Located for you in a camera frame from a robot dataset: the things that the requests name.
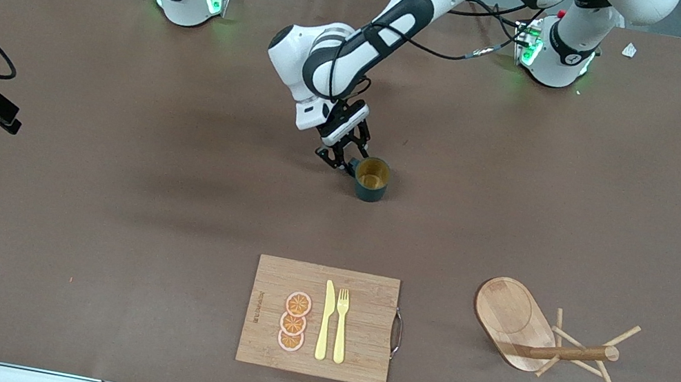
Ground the yellow plastic fork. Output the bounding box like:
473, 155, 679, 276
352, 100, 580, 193
327, 288, 357, 365

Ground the table cover sheet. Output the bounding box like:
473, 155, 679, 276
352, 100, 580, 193
0, 0, 681, 382

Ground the wooden mug rack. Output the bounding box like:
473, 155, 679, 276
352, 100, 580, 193
460, 272, 647, 382

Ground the black left arm base cable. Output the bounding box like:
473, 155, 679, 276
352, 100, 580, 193
457, 0, 529, 47

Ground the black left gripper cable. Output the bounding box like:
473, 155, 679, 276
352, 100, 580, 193
325, 0, 555, 136

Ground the yellow plastic knife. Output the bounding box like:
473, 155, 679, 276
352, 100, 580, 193
313, 279, 341, 362

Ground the teal cup with yellow inside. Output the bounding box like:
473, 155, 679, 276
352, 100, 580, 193
343, 153, 394, 206

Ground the toy orange slice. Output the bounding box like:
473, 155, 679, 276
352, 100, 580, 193
284, 289, 315, 320

